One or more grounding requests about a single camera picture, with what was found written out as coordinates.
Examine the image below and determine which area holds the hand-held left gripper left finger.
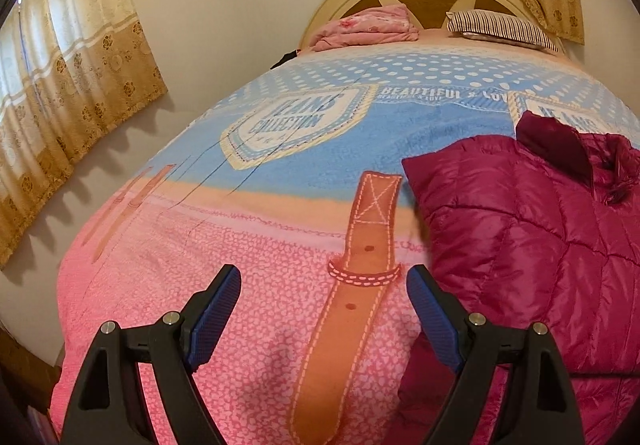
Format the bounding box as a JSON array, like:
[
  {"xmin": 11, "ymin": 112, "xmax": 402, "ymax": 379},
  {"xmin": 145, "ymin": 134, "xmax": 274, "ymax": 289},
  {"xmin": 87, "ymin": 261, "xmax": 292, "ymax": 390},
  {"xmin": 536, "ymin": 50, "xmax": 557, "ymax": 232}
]
[{"xmin": 62, "ymin": 264, "xmax": 242, "ymax": 445}]

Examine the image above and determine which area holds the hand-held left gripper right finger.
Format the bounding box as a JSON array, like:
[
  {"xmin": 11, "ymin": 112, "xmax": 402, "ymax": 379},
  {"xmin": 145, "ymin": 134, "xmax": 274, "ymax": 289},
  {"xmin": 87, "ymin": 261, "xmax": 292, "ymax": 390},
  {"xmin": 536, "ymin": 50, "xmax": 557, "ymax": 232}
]
[{"xmin": 406, "ymin": 265, "xmax": 586, "ymax": 445}]

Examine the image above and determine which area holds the magenta puffer jacket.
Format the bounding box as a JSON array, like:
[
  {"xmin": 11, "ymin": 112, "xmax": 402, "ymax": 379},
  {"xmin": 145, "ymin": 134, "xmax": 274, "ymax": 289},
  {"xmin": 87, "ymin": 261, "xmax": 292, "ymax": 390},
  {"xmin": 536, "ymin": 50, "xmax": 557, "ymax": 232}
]
[{"xmin": 396, "ymin": 111, "xmax": 640, "ymax": 445}]

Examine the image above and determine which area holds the pink and blue printed blanket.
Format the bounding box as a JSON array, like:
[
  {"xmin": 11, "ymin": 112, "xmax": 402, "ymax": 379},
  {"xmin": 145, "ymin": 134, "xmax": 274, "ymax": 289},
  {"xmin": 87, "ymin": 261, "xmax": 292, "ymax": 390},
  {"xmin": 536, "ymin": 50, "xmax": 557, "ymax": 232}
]
[{"xmin": 50, "ymin": 39, "xmax": 640, "ymax": 445}]

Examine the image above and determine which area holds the wooden furniture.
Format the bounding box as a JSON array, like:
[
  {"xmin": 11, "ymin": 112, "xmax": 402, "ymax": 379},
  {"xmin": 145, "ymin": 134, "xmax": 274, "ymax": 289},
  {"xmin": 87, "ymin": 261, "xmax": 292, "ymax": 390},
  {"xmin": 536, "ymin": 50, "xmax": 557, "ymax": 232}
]
[{"xmin": 0, "ymin": 325, "xmax": 62, "ymax": 445}]

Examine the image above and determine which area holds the folded pink floral blanket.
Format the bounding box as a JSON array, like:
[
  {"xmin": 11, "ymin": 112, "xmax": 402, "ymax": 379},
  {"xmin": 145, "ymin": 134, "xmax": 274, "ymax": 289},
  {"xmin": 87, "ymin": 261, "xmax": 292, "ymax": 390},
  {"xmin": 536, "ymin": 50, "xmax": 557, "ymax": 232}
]
[{"xmin": 309, "ymin": 3, "xmax": 420, "ymax": 52}]

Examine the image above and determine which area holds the striped pillow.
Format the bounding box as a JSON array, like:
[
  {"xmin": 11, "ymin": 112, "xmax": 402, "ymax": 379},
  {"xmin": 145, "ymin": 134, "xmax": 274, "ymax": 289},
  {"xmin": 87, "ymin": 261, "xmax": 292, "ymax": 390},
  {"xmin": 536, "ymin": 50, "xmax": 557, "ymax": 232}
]
[{"xmin": 446, "ymin": 10, "xmax": 562, "ymax": 53}]

